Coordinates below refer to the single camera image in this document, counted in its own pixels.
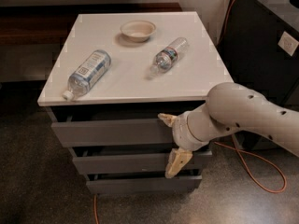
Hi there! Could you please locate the grey bottom drawer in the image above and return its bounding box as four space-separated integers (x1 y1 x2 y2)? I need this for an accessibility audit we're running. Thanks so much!
86 175 202 195

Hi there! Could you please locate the white wall outlet plate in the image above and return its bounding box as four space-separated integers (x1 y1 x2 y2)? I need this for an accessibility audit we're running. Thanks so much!
278 32 299 56

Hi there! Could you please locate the grey middle drawer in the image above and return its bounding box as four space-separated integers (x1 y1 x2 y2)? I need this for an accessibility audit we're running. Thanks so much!
72 149 213 175

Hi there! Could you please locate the blue label plastic bottle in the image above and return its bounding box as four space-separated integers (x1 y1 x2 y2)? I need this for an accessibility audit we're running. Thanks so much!
63 49 111 101

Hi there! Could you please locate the grey drawer cabinet white top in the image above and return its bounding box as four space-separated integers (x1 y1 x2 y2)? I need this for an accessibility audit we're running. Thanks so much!
38 12 232 182

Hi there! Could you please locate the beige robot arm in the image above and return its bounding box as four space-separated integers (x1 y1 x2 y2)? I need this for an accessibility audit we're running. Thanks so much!
159 82 299 178

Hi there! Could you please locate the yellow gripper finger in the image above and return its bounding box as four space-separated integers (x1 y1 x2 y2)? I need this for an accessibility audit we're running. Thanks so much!
158 113 177 127
165 147 192 178

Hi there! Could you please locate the white paper bowl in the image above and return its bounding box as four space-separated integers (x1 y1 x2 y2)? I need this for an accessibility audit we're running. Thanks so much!
121 21 156 42

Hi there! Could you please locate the dark wooden bench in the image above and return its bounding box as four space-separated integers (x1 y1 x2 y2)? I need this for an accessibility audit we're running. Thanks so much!
0 2 182 45

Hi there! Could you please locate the grey top drawer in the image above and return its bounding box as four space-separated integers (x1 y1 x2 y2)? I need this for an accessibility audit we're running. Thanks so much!
51 119 173 147

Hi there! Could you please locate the small clear plastic bottle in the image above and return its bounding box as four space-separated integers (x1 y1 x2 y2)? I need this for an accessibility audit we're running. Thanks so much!
150 37 189 76

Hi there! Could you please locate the black cabinet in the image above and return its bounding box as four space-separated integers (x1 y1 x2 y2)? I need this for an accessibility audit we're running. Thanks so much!
217 0 299 151

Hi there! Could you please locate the grey drawer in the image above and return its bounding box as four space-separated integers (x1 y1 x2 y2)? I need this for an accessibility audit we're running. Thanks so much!
86 175 202 195
51 119 173 147
72 149 213 175

